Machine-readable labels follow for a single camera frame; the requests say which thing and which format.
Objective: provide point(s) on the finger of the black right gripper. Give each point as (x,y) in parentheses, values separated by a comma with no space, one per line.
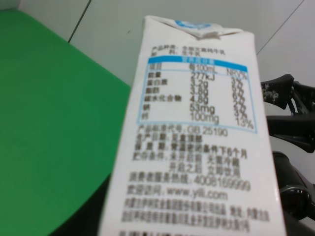
(285,92)
(298,130)

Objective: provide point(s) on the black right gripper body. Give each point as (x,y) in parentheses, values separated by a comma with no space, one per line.
(297,196)

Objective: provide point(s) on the white blue milk carton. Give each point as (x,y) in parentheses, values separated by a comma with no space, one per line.
(194,157)

